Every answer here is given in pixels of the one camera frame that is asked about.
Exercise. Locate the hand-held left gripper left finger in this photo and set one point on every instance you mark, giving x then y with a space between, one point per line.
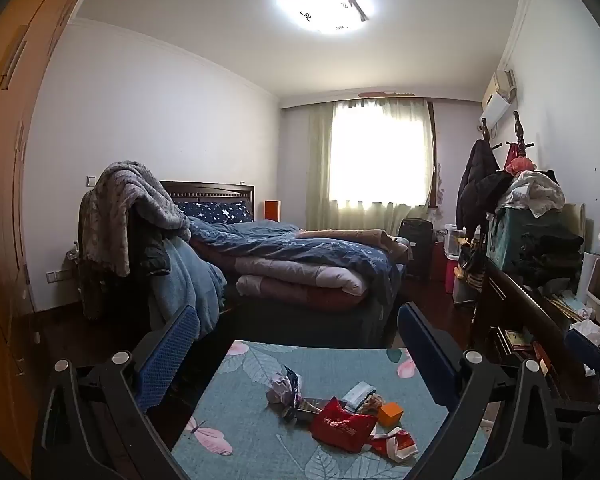
165 360

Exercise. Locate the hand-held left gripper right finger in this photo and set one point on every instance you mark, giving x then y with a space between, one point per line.
430 355

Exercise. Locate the white green wipes packet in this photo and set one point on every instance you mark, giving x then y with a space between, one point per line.
357 395

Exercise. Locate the small orange box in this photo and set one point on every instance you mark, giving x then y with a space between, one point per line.
391 414

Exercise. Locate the brown crumpled wrapper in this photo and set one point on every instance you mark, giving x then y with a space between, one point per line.
376 402

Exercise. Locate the clear plastic storage box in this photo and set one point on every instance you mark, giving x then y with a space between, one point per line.
464 291

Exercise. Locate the pink plastic bin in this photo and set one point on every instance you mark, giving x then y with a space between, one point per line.
451 275

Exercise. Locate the row of books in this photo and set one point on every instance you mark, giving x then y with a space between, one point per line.
520 345

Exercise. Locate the red box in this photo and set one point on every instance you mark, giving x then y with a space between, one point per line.
438 260

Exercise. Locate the red and white wrapper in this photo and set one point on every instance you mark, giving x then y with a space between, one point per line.
397 445

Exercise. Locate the teal floral tablecloth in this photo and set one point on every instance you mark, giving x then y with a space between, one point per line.
250 410

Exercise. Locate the dark wooden cabinet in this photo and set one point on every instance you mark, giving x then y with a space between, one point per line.
520 305

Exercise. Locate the black handbag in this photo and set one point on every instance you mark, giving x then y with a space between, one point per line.
472 260

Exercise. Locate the black suitcase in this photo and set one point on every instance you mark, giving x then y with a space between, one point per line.
414 250

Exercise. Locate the dark padded jacket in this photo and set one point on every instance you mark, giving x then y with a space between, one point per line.
147 255

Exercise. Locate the red foil packet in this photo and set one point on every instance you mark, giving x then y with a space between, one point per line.
340 427

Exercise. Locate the crumpled white tissue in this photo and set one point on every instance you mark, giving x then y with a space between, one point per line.
278 389

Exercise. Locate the dark brown packet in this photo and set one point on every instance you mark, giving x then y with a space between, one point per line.
312 407

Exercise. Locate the colourful snack wrapper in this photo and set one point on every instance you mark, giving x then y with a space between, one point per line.
292 385

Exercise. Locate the bed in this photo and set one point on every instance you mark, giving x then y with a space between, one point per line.
300 325

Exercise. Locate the teal fabric bag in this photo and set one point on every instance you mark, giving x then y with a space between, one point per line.
507 235

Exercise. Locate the brown blanket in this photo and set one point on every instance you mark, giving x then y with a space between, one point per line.
345 235

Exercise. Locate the folded pink quilt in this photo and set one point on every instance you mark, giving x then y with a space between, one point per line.
290 280

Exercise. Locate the stack of dark clothes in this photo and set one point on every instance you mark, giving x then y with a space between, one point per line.
552 255

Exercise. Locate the blue star-print pillow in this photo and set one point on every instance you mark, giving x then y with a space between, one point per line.
220 210

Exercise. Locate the white plastic bag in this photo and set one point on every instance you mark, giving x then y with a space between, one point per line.
597 337

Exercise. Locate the grey knitted blanket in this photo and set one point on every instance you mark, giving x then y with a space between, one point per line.
125 195

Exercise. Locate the dark blue duvet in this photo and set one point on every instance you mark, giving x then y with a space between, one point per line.
290 245

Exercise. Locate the dark wooden headboard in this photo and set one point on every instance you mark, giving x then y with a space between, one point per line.
205 191

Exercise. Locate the black hanging coat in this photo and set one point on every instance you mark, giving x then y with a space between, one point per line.
475 180

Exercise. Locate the orange nightstand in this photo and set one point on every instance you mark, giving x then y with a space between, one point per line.
273 210

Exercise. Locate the pile of white clothes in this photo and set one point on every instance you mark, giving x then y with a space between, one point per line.
535 192

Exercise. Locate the pink hat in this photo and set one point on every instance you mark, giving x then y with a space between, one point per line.
520 165

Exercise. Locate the orange wooden wardrobe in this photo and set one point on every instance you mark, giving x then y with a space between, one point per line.
10 210

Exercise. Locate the pale green curtain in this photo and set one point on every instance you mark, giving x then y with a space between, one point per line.
320 160

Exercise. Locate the wooden coat rack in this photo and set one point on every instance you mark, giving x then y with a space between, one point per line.
517 125

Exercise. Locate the white air conditioner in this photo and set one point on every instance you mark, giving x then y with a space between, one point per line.
495 105

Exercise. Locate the white wall socket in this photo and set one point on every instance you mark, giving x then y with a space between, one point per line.
57 275

